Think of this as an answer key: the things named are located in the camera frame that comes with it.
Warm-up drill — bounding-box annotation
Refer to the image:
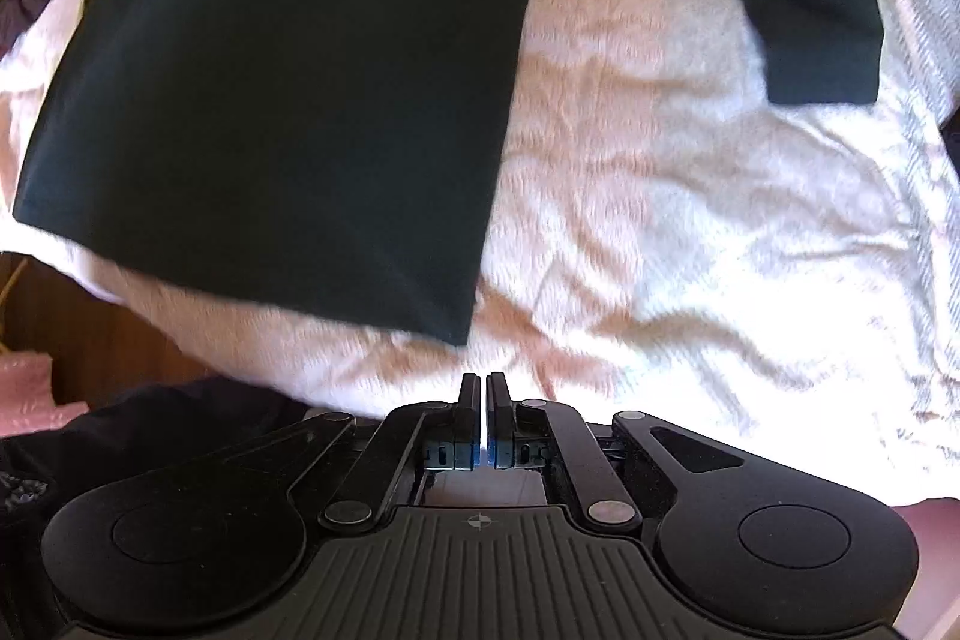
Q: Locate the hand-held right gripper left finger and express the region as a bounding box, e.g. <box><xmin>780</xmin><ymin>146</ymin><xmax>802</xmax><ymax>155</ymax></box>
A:
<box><xmin>225</xmin><ymin>374</ymin><xmax>482</xmax><ymax>532</ymax></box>

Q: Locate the dark green t-shirt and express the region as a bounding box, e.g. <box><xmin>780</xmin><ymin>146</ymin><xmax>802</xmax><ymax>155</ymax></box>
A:
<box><xmin>11</xmin><ymin>0</ymin><xmax>556</xmax><ymax>348</ymax></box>

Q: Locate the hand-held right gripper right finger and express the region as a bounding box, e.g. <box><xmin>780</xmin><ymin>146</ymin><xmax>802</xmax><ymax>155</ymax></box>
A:
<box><xmin>487</xmin><ymin>374</ymin><xmax>747</xmax><ymax>532</ymax></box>

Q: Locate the pink hanging fabric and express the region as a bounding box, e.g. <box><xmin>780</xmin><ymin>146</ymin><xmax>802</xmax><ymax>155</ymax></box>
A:
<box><xmin>0</xmin><ymin>351</ymin><xmax>91</xmax><ymax>438</ymax></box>

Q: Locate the pink bed blanket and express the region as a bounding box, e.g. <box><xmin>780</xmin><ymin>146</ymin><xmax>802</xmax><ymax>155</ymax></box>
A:
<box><xmin>0</xmin><ymin>0</ymin><xmax>960</xmax><ymax>513</ymax></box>

